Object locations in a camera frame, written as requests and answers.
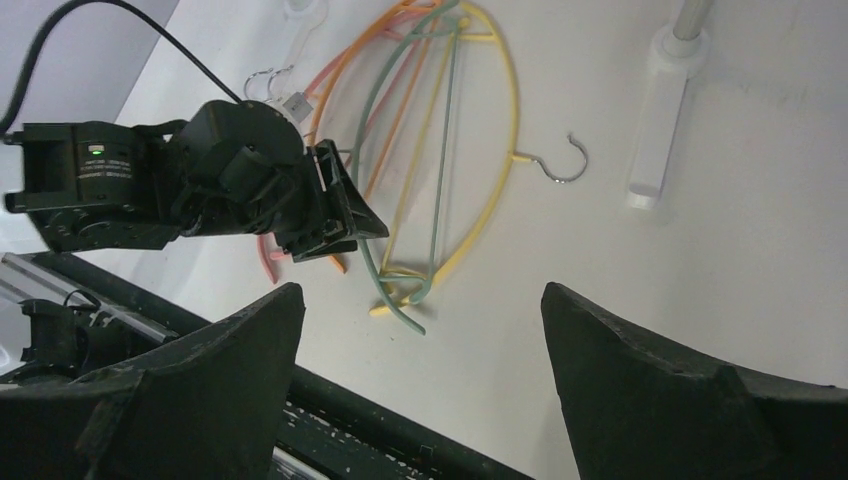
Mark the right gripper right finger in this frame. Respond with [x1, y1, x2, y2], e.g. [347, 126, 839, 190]
[541, 282, 847, 479]

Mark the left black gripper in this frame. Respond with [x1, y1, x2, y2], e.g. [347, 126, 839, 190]
[158, 100, 390, 262]

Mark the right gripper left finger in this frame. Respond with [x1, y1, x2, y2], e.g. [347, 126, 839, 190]
[1, 283, 306, 479]

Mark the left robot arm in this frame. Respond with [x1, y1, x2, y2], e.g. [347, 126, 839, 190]
[4, 100, 389, 262]

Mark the pink plain hanger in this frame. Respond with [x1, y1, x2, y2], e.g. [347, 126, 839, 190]
[256, 1, 442, 285]

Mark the grey-green plain hanger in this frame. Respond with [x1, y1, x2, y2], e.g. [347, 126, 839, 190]
[351, 1, 465, 336]

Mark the orange plain hanger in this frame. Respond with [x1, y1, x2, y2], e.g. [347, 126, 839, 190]
[304, 0, 445, 274]

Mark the white clothes rack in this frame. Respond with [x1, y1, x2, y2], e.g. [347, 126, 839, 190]
[627, 1, 713, 210]

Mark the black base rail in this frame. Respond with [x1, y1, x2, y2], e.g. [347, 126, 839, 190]
[1, 253, 519, 479]

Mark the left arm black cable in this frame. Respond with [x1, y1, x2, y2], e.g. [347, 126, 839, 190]
[0, 0, 243, 144]

